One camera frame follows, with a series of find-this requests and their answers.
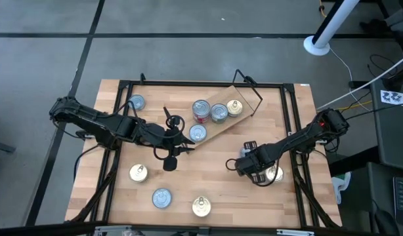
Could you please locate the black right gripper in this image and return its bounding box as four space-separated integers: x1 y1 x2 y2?
236 140 274 184

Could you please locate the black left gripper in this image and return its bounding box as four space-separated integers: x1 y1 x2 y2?
155 126 196 158

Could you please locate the white and green cloth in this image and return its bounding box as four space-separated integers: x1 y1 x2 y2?
331 172 352 204

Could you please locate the dark grey desk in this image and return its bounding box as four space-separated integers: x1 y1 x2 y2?
367 162 403 236

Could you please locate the dark grey cabinet top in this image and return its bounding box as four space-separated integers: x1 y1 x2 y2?
370 78 403 171

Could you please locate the black computer mouse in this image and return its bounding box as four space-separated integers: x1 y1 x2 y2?
373 209 401 236

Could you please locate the white printed paper sign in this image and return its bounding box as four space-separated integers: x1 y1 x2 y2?
380 88 403 106

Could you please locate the white pole with round base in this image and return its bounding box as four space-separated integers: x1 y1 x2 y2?
303 0 362 56

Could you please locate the black rig crossbar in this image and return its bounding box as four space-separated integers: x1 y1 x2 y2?
0 220 403 236

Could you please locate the person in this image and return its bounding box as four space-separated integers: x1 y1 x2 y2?
358 0 403 43

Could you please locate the dark floor stand foot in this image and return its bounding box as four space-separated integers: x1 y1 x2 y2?
0 139 17 154

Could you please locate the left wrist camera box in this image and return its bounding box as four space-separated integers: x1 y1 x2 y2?
162 156 179 172

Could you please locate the wooden shelf with black frame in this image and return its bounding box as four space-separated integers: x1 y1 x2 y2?
162 68 264 151

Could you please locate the black aluminium table frame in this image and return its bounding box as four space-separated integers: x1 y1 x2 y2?
65 72 342 230

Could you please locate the yellow cable beside table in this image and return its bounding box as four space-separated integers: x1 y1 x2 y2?
335 100 373 111

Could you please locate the thin white cable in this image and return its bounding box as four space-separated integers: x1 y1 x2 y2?
328 47 359 102

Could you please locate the thick white cable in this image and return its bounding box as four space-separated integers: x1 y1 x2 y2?
315 51 403 111

